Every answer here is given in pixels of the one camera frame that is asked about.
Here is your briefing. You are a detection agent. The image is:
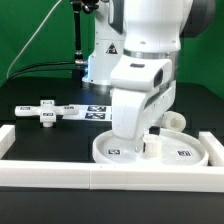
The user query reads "white round table top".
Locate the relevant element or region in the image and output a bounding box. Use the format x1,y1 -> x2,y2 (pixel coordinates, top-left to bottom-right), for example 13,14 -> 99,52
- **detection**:
92,128 -> 209,167

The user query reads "white cross-shaped table base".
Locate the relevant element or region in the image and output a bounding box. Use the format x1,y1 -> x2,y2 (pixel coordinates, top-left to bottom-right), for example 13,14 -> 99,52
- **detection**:
15,100 -> 79,128

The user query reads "paper sheet with markers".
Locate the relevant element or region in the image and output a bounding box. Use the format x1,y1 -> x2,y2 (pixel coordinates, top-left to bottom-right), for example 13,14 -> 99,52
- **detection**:
63,105 -> 112,121

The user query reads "black cable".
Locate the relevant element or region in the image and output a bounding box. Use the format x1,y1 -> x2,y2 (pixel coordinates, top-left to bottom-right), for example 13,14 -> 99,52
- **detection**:
6,60 -> 88,83

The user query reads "white front fence bar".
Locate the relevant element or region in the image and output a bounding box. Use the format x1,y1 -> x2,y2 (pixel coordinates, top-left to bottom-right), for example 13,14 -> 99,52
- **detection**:
0,160 -> 224,193

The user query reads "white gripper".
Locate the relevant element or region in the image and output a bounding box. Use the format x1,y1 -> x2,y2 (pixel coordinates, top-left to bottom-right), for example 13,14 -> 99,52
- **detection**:
111,55 -> 176,153

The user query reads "white left fence bar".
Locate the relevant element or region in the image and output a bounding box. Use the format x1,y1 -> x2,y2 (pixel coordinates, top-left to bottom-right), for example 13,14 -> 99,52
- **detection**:
0,125 -> 15,160

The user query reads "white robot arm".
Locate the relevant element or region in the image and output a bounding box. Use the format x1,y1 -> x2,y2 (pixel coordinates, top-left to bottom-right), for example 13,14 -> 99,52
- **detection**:
82,0 -> 215,149

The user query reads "white fence bar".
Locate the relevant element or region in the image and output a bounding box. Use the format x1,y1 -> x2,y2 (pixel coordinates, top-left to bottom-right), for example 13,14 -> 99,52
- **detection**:
0,160 -> 224,193
0,125 -> 15,160
198,132 -> 224,167

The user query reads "grey cable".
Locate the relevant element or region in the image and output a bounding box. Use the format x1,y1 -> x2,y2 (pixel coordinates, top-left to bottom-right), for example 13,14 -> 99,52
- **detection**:
6,0 -> 64,78

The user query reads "black camera stand pole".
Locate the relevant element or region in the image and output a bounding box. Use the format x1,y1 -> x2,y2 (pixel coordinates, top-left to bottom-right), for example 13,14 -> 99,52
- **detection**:
69,0 -> 100,68

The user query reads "white right fence bar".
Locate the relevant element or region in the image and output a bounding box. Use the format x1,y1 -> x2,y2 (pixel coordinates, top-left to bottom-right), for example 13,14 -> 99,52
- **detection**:
198,132 -> 224,167

